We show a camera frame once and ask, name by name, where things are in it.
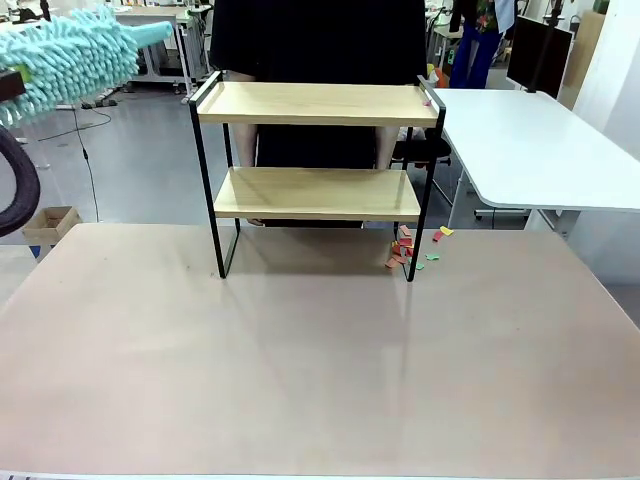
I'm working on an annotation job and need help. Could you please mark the grey background desk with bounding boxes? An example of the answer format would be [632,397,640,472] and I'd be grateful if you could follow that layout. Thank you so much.
[112,7,211,97]

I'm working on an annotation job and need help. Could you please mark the open brown cardboard box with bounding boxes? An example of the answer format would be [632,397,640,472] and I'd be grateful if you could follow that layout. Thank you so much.
[21,205,84,247]

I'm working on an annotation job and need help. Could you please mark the large white table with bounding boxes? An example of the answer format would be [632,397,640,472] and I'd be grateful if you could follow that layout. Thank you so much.
[432,88,640,236]

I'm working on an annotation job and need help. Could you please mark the brown board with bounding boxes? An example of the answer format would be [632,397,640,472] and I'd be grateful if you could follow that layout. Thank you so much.
[563,10,606,112]

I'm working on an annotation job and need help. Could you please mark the teal microfibre duster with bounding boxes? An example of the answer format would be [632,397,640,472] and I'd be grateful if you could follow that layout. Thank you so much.
[0,4,175,130]

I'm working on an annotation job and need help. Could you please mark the person in black shirt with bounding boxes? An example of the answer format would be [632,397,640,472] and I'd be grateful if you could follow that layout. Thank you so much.
[208,0,427,229]

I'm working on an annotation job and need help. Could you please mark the background person blue trousers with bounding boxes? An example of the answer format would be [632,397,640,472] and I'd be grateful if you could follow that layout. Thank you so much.
[447,0,516,91]

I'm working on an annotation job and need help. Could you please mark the black office chair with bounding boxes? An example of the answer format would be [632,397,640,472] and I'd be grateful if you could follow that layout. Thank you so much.
[394,134,452,167]

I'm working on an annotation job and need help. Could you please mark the black frame wooden two-tier shelf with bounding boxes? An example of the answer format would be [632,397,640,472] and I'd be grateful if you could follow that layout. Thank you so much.
[188,69,447,284]

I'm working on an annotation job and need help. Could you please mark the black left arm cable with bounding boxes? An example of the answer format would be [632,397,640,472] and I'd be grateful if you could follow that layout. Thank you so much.
[0,124,42,239]

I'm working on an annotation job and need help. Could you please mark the black monitor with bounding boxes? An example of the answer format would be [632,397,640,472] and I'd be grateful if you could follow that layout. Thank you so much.
[506,15,574,100]

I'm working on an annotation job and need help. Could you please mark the black monitor pole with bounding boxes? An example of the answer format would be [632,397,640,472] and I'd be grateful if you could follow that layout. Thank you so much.
[528,0,564,96]

